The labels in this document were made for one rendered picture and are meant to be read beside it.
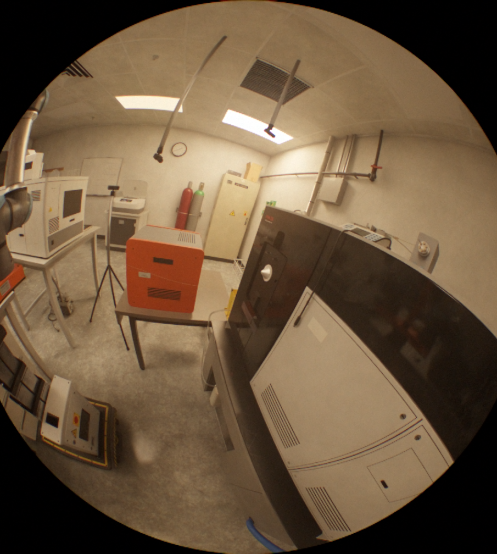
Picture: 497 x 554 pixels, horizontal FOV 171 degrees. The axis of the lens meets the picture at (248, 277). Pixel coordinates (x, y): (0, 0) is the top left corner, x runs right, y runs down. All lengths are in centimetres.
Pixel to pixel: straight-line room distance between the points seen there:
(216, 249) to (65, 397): 359
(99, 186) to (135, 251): 373
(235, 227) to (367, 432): 368
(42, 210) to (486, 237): 280
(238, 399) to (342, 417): 47
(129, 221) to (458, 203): 431
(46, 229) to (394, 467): 171
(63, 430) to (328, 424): 88
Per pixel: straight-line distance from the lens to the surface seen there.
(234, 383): 79
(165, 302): 104
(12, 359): 80
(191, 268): 91
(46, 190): 135
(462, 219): 158
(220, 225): 364
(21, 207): 77
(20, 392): 83
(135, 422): 148
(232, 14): 164
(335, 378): 39
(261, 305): 63
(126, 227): 353
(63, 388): 90
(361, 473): 47
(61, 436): 86
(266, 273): 59
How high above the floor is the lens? 141
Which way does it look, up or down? 23 degrees down
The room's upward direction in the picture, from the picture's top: 19 degrees clockwise
